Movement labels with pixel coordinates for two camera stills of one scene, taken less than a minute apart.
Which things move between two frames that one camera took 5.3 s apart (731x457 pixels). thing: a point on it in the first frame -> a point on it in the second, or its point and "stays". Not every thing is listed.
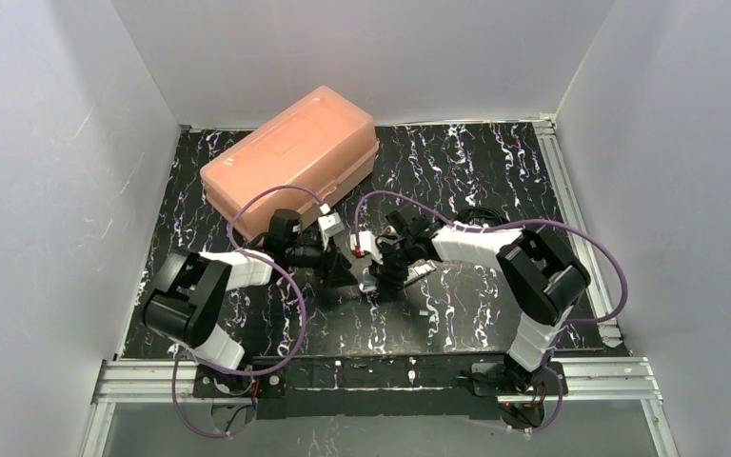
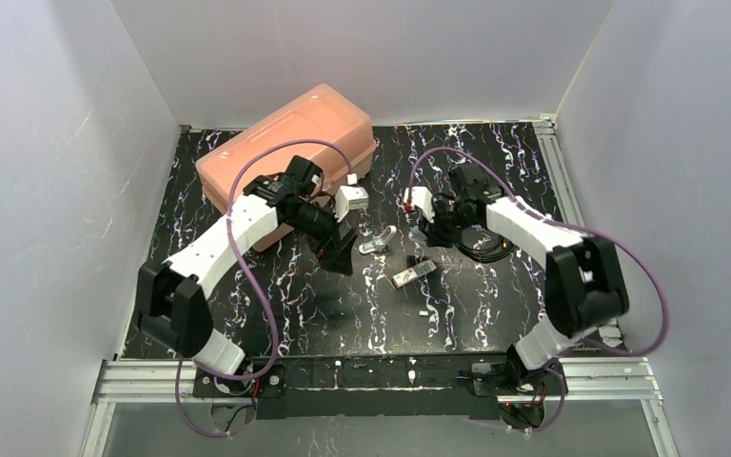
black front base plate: (378, 386) stays
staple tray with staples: (419, 269) stays
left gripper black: (330, 258) -> (338, 243)
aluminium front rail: (619, 380) stays
